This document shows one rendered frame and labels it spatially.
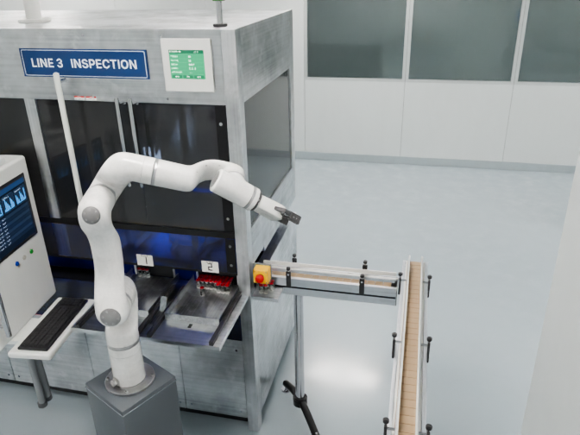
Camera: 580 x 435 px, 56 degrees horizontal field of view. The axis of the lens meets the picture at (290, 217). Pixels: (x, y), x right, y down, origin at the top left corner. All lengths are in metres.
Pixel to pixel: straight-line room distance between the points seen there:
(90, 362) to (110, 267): 1.45
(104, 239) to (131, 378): 0.59
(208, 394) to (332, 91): 4.65
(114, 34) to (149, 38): 0.16
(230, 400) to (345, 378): 0.79
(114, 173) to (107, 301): 0.46
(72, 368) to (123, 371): 1.28
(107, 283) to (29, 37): 1.19
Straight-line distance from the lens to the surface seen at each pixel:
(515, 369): 3.82
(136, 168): 1.83
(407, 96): 6.89
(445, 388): 3.57
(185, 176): 1.83
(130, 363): 2.21
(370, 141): 7.06
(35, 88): 2.75
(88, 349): 3.33
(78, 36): 2.57
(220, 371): 3.02
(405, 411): 2.03
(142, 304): 2.72
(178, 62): 2.36
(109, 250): 1.97
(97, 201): 1.86
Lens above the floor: 2.33
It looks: 25 degrees down
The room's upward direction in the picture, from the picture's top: 1 degrees counter-clockwise
